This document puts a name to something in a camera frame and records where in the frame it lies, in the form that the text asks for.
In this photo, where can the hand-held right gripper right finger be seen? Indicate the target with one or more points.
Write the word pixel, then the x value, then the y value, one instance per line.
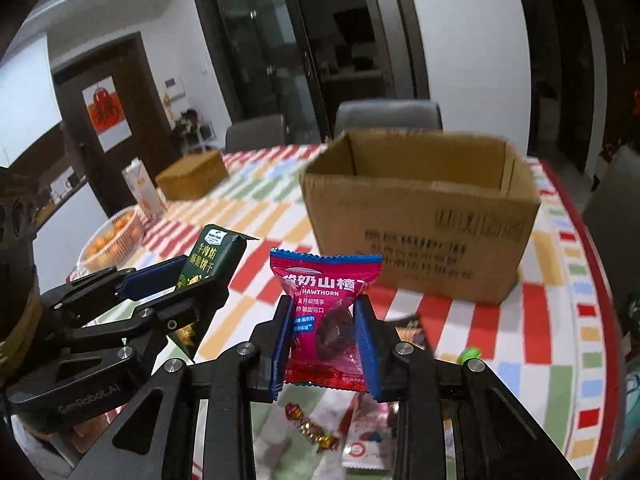
pixel 367 355

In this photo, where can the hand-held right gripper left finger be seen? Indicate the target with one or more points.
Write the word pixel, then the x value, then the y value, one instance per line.
pixel 280 350

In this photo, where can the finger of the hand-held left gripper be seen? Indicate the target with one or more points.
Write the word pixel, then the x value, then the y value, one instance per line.
pixel 150 275
pixel 185 305

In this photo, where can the green biscuit packet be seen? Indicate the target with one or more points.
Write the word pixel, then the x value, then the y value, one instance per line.
pixel 212 257

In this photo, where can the pink Lotso bear snack packet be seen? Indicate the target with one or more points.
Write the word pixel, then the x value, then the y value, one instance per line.
pixel 370 442

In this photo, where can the green candy packet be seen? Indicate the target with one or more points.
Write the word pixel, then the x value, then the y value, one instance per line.
pixel 470 353

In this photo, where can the brown cardboard box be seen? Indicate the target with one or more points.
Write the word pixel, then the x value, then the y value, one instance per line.
pixel 425 240

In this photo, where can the person's left hand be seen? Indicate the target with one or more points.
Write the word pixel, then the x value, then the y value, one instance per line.
pixel 40 435

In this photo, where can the dark orange snack packet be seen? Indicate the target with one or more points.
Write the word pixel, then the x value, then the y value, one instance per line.
pixel 412 332

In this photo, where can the bowl of oranges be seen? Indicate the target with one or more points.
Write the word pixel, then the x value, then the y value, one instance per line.
pixel 112 240

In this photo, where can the red gold wrapped candy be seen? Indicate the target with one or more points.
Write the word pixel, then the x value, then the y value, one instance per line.
pixel 310 427

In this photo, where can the white orange drink carton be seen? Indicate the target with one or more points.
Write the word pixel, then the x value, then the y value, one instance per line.
pixel 142 187

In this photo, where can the golden brown box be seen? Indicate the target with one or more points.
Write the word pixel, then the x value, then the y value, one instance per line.
pixel 192 175

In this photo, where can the colourful checked tablecloth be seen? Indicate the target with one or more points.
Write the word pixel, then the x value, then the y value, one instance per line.
pixel 260 220

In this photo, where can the dark wooden door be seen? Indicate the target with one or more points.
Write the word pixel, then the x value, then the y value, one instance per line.
pixel 145 125

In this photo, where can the small cluttered shelf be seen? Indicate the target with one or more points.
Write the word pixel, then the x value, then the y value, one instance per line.
pixel 192 130

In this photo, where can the red paper door decoration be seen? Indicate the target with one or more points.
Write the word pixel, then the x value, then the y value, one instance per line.
pixel 106 112

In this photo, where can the grey chair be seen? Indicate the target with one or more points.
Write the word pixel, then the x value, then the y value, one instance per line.
pixel 387 117
pixel 255 132

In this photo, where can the glass sliding door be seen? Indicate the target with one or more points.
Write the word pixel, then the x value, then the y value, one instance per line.
pixel 300 45

